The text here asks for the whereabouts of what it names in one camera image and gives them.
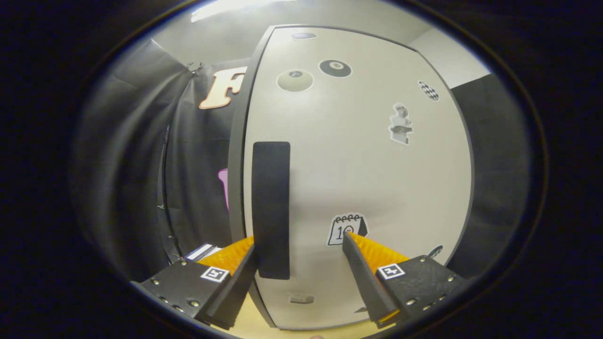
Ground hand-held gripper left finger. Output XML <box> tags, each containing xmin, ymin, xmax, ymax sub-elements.
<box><xmin>131</xmin><ymin>235</ymin><xmax>259</xmax><ymax>331</ymax></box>

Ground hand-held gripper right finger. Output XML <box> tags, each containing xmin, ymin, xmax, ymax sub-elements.
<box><xmin>341</xmin><ymin>231</ymin><xmax>472</xmax><ymax>325</ymax></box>

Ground black door handle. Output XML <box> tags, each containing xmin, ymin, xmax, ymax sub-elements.
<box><xmin>251</xmin><ymin>141</ymin><xmax>291</xmax><ymax>281</ymax></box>

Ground white and blue boxes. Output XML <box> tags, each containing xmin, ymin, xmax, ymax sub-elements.
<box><xmin>185</xmin><ymin>242</ymin><xmax>222</xmax><ymax>263</ymax></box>

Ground grey cabinet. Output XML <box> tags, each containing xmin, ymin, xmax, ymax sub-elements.
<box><xmin>227</xmin><ymin>24</ymin><xmax>475</xmax><ymax>330</ymax></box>

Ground black backdrop cloth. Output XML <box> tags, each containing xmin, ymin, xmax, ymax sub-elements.
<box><xmin>71</xmin><ymin>40</ymin><xmax>533</xmax><ymax>283</ymax></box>

